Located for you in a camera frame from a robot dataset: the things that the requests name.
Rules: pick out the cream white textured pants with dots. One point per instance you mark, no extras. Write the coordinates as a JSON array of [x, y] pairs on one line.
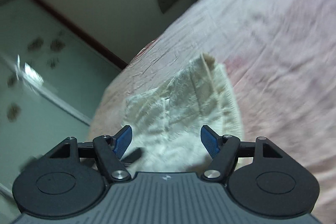
[[166, 121]]

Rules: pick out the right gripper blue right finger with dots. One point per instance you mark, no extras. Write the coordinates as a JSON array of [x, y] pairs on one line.
[[224, 154]]

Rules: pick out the pink bed sheet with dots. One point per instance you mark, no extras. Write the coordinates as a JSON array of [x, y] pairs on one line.
[[280, 58]]

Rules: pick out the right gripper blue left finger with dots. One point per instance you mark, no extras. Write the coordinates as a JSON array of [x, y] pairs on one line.
[[109, 151]]

